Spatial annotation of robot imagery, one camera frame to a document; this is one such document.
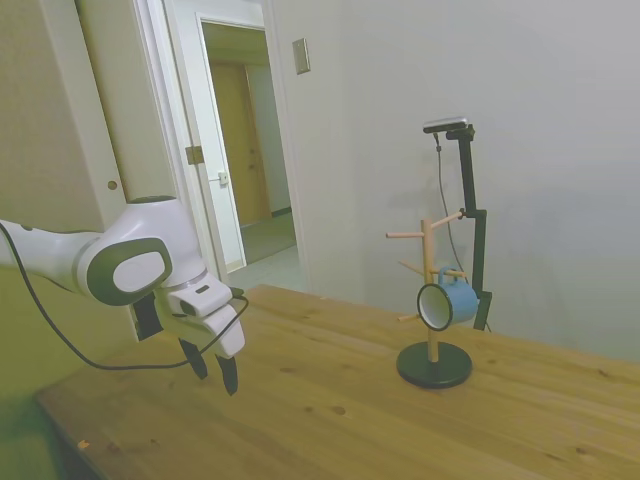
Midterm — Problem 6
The white door frame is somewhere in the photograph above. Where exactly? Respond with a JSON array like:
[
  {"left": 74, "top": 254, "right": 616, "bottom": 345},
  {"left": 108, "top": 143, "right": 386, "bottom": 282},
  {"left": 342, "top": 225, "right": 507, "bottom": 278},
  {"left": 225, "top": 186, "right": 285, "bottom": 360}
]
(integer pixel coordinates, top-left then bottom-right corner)
[{"left": 132, "top": 0, "right": 314, "bottom": 294}]

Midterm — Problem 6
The blue enamel mug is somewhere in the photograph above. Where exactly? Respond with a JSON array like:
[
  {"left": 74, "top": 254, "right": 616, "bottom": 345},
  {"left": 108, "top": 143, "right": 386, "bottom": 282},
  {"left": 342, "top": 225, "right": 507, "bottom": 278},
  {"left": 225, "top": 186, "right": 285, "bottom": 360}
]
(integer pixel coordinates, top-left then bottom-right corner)
[{"left": 416, "top": 265, "right": 480, "bottom": 333}]

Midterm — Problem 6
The beige open door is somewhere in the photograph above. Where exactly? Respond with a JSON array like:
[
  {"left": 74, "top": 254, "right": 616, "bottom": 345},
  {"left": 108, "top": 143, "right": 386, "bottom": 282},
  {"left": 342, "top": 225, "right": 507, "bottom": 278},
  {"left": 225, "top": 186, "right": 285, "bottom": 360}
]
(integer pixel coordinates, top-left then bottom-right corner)
[{"left": 74, "top": 0, "right": 182, "bottom": 204}]

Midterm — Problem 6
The grey wall switch plate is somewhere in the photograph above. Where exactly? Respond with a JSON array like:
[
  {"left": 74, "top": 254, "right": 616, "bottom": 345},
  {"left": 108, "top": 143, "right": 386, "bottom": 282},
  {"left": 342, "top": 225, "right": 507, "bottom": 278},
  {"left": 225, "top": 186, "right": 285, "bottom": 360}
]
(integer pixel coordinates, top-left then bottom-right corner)
[{"left": 291, "top": 37, "right": 312, "bottom": 77}]

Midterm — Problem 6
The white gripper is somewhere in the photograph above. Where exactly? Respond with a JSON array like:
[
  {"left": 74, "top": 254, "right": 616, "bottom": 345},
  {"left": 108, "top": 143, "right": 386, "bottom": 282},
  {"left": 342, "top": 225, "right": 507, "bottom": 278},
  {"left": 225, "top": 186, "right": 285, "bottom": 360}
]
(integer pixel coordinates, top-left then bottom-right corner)
[{"left": 172, "top": 301, "right": 248, "bottom": 398}]

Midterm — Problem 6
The wooden mug tree black base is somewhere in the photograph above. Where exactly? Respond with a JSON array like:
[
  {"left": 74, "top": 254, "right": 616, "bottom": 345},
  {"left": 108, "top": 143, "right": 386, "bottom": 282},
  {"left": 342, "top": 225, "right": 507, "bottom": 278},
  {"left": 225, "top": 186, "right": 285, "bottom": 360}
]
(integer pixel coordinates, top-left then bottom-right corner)
[{"left": 385, "top": 209, "right": 474, "bottom": 391}]

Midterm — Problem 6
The black exterior camera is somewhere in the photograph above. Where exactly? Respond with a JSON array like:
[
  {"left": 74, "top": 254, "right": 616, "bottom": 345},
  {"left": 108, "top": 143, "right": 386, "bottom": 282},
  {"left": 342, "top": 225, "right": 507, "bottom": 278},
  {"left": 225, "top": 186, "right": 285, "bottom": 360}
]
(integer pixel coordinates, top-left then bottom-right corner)
[{"left": 422, "top": 115, "right": 473, "bottom": 136}]

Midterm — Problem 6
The black wrist mount block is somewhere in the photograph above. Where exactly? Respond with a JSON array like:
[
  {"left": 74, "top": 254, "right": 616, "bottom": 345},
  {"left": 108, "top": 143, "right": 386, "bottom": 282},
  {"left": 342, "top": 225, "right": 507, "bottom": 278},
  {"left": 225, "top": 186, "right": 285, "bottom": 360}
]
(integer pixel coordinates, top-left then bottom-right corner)
[{"left": 132, "top": 293, "right": 165, "bottom": 343}]

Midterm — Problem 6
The black camera stand pole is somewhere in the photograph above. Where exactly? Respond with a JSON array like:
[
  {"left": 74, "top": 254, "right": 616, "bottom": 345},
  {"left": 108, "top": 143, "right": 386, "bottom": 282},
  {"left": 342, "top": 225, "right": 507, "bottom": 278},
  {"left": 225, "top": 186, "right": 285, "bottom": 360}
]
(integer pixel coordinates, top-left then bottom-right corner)
[{"left": 444, "top": 125, "right": 495, "bottom": 333}]

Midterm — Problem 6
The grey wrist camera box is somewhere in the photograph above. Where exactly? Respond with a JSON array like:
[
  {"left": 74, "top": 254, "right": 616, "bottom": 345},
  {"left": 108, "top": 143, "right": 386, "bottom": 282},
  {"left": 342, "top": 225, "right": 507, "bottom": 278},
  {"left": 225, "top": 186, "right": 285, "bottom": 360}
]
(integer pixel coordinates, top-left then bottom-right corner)
[{"left": 167, "top": 280, "right": 234, "bottom": 320}]

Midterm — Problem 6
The brown wooden hallway door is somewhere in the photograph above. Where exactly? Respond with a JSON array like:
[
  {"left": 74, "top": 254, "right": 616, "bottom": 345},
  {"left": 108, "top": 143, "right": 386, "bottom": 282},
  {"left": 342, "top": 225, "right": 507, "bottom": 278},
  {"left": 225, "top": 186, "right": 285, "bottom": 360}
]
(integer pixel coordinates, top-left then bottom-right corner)
[{"left": 208, "top": 61, "right": 272, "bottom": 227}]

